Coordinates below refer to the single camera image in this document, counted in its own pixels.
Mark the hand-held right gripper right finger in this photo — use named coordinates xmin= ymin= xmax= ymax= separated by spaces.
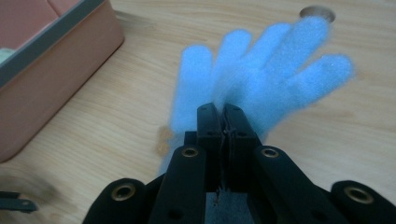
xmin=222 ymin=103 xmax=263 ymax=191

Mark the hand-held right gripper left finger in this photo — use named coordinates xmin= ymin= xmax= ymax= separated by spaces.
xmin=184 ymin=102 xmax=225 ymax=192

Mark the blue glove grey cuff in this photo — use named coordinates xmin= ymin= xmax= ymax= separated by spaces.
xmin=157 ymin=15 xmax=356 ymax=224

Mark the pink basin grey rim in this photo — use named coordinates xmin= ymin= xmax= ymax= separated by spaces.
xmin=0 ymin=0 xmax=126 ymax=163

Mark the plain green mitten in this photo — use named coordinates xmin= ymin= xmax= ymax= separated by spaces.
xmin=0 ymin=47 xmax=17 ymax=65

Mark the round table cable grommet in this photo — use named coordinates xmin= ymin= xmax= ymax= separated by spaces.
xmin=299 ymin=5 xmax=337 ymax=23

